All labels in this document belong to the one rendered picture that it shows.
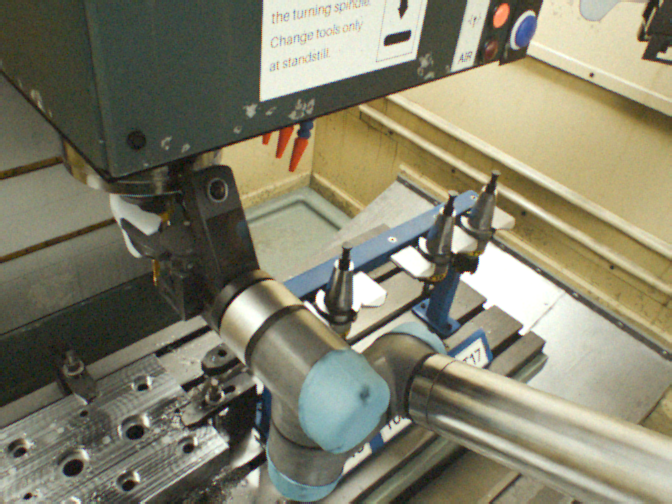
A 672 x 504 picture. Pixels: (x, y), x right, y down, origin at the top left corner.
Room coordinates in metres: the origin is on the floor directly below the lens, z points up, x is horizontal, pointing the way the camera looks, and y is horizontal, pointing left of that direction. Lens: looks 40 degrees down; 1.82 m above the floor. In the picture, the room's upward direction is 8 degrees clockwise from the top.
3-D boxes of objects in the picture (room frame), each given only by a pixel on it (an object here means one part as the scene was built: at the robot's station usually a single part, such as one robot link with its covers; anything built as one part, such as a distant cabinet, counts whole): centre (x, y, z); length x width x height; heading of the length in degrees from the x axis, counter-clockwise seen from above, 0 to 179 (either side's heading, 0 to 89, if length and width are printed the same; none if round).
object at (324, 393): (0.33, 0.00, 1.41); 0.11 x 0.08 x 0.09; 47
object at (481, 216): (0.86, -0.25, 1.26); 0.04 x 0.04 x 0.07
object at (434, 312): (0.94, -0.24, 1.05); 0.10 x 0.05 x 0.30; 47
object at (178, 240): (0.43, 0.11, 1.41); 0.12 x 0.08 x 0.09; 47
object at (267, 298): (0.38, 0.05, 1.42); 0.08 x 0.05 x 0.08; 137
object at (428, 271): (0.74, -0.13, 1.21); 0.07 x 0.05 x 0.01; 47
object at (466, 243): (0.82, -0.21, 1.21); 0.07 x 0.05 x 0.01; 47
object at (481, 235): (0.86, -0.25, 1.21); 0.06 x 0.06 x 0.03
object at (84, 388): (0.60, 0.39, 0.97); 0.13 x 0.03 x 0.15; 47
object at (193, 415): (0.58, 0.15, 0.97); 0.13 x 0.03 x 0.15; 137
